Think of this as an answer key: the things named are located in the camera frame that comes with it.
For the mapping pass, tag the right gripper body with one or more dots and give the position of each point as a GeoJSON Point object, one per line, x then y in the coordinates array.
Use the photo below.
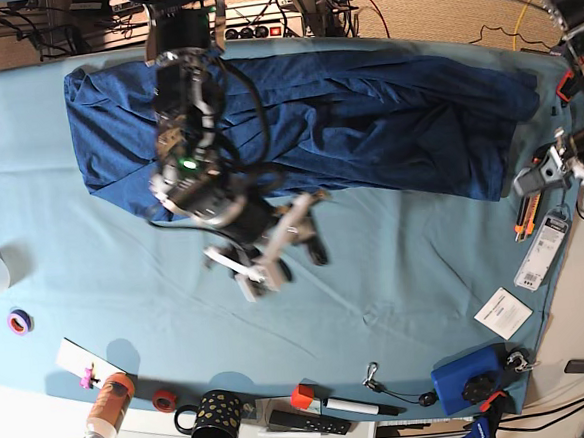
{"type": "Point", "coordinates": [297, 226]}

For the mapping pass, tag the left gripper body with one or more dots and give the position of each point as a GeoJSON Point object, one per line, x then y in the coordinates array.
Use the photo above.
{"type": "Point", "coordinates": [552, 166]}

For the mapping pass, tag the dark blue t-shirt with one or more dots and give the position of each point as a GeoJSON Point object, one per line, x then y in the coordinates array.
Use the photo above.
{"type": "Point", "coordinates": [339, 119]}

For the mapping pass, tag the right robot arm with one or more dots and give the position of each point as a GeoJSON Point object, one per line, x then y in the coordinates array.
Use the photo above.
{"type": "Point", "coordinates": [199, 172]}

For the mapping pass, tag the orange black utility knife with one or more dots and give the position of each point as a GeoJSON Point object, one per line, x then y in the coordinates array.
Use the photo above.
{"type": "Point", "coordinates": [526, 216]}

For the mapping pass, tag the clear blister pack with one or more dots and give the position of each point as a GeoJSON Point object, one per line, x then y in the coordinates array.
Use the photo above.
{"type": "Point", "coordinates": [545, 246]}

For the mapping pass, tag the orange black clamp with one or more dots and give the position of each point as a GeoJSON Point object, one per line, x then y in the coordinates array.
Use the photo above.
{"type": "Point", "coordinates": [565, 89]}

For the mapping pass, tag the white paper card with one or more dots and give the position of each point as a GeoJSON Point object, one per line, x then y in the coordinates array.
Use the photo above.
{"type": "Point", "coordinates": [503, 314]}

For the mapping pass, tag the orange red cube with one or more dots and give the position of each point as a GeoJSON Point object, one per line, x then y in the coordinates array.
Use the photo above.
{"type": "Point", "coordinates": [302, 396]}

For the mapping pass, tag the white marker pen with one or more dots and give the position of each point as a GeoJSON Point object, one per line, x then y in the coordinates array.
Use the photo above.
{"type": "Point", "coordinates": [361, 408]}

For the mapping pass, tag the metal carabiner keyring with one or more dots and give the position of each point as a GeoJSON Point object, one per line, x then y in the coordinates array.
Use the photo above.
{"type": "Point", "coordinates": [519, 362]}

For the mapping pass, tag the black remote control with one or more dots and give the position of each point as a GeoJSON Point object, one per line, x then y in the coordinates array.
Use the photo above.
{"type": "Point", "coordinates": [309, 423]}

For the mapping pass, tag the white power strip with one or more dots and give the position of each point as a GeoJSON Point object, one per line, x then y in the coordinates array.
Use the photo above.
{"type": "Point", "coordinates": [267, 19]}

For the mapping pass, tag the red tape roll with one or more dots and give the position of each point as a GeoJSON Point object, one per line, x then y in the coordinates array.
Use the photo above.
{"type": "Point", "coordinates": [164, 401]}

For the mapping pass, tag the black mug gold dots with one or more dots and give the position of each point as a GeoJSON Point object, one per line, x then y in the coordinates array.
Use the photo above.
{"type": "Point", "coordinates": [218, 415]}

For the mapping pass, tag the blue box with knob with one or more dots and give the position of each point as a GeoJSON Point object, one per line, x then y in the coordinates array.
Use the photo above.
{"type": "Point", "coordinates": [469, 380]}

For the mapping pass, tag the light blue table cloth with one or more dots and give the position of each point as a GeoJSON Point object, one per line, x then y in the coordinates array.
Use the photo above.
{"type": "Point", "coordinates": [408, 272]}

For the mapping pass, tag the blue orange bottom clamp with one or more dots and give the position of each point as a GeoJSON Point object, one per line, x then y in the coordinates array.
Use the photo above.
{"type": "Point", "coordinates": [492, 410]}

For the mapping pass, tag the orange supplement bottle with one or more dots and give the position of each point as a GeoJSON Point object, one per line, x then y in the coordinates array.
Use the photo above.
{"type": "Point", "coordinates": [109, 409]}

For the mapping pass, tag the pink small toy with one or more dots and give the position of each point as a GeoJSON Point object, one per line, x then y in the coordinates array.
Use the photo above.
{"type": "Point", "coordinates": [89, 380]}

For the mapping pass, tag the white paper sheet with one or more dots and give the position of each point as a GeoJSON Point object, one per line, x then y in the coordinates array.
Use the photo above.
{"type": "Point", "coordinates": [74, 359]}

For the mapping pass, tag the purple tape roll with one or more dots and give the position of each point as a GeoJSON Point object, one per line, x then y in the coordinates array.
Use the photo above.
{"type": "Point", "coordinates": [19, 322]}

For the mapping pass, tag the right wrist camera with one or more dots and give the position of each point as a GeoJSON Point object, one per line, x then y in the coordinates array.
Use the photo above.
{"type": "Point", "coordinates": [258, 281]}

